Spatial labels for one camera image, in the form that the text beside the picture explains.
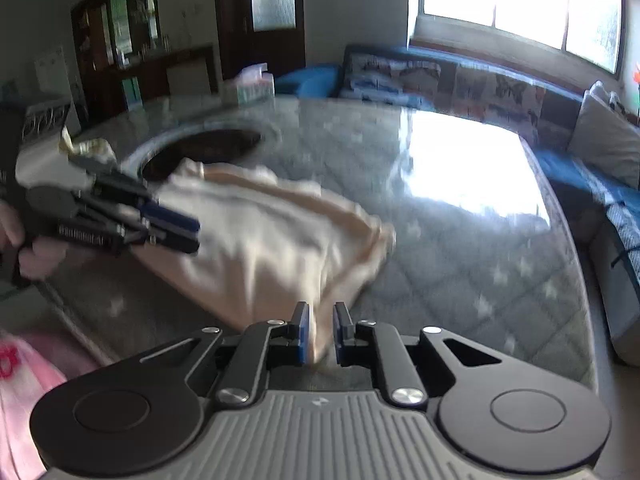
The dark wooden door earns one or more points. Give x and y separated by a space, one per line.
260 15

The person's pink clothing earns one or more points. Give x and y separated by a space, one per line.
30 400

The crumpled yellowish bag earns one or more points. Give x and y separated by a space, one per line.
92 147

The blue and grey sofa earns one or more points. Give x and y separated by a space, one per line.
575 170

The dark wooden cabinet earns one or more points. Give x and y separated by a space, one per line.
145 60

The orange artificial flowers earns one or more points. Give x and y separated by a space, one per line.
636 90

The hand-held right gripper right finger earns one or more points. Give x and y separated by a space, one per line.
341 335

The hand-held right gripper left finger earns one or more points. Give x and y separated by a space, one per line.
301 335

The bright window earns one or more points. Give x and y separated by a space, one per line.
520 0

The white wall calendar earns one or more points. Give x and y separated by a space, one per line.
51 70

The person's left hand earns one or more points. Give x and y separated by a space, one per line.
42 257

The grey pillow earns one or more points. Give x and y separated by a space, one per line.
607 135

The beige cloth garment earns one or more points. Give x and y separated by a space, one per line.
260 260

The tissue box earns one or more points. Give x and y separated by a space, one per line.
249 85

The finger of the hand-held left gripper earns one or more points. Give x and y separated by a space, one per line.
170 215
170 242

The printed sofa cushion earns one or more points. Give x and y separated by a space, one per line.
390 77
500 97

